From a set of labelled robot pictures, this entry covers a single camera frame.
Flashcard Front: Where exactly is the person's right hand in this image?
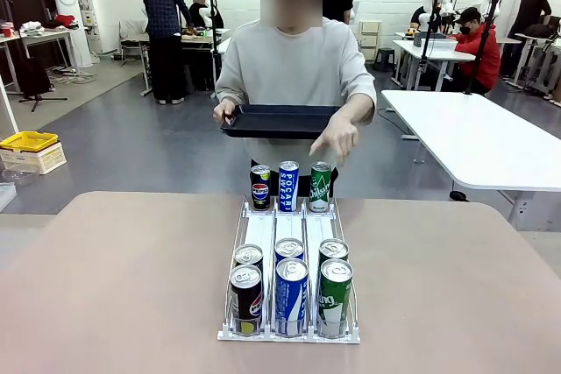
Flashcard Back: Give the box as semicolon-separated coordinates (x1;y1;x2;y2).
212;99;238;127

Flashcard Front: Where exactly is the person's left hand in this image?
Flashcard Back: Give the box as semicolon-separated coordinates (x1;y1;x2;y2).
308;110;361;165

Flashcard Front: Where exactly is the dark rectangular serving tray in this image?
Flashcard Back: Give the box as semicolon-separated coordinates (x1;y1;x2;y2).
220;104;343;140

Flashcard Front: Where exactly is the blue Pocari Sweat can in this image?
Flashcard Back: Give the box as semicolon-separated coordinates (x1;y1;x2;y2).
274;237;306;265
274;257;309;336
278;160;301;213

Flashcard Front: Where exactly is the green Chilsung cider can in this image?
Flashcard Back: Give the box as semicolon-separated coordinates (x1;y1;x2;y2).
316;258;354;336
309;161;331;214
318;237;350;266

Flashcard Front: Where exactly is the person's left forearm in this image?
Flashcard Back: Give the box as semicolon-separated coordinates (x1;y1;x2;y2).
339;93;376;126

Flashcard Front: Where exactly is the person in grey sweater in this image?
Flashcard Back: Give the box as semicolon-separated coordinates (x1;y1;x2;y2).
214;0;378;198

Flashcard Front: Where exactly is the seated person in black top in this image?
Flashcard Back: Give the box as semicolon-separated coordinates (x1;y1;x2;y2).
188;0;224;30

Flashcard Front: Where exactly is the person in red jacket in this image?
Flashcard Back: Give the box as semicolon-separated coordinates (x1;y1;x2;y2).
451;6;501;95

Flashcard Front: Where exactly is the person in black clothes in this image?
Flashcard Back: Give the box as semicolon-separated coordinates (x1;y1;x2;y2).
501;0;553;80

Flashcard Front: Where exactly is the grey background work table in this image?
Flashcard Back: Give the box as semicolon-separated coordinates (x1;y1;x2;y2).
138;28;231;97

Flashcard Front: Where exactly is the black Pepsi can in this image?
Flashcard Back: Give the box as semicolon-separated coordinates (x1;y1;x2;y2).
229;264;264;335
234;243;265;273
250;164;273;211

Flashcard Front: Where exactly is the black round stool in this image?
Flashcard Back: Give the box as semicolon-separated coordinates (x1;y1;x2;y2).
373;46;395;73

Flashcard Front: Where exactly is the black tripod pole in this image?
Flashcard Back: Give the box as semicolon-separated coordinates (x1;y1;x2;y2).
205;0;223;95

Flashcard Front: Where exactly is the white drawer cabinet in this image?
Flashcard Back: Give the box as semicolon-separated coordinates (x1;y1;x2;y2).
358;19;383;62

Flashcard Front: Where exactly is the man in plaid shirt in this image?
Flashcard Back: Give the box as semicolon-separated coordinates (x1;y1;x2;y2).
140;0;195;106

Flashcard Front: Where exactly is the white desk with container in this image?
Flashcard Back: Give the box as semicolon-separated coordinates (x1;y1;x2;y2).
392;39;477;91

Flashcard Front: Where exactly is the white can dispenser rack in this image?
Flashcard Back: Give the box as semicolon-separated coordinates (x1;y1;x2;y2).
217;196;361;344

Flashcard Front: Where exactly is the large white table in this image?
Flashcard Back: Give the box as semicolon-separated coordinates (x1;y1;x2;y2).
380;88;561;233

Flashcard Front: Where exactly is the white storage container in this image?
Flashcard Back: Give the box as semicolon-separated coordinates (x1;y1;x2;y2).
424;37;459;53

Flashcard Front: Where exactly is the white plastic crate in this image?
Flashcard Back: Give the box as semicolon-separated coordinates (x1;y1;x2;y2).
0;142;67;176

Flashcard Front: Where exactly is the black floor tripod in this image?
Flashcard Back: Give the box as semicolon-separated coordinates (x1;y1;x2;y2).
6;0;69;113

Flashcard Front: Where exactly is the white table with clutter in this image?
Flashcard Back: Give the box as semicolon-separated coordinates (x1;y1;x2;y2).
0;26;82;95

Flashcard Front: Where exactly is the yellow crate lid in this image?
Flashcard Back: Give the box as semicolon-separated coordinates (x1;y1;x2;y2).
0;131;60;154

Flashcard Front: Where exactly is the clear plastic bowl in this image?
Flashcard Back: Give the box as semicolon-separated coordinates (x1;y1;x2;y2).
1;163;40;187

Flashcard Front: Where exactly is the black slim camera stand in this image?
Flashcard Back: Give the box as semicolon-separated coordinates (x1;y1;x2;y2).
419;0;442;78

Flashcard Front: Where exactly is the black tall camera stand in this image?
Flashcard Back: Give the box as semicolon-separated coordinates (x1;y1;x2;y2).
463;0;504;95

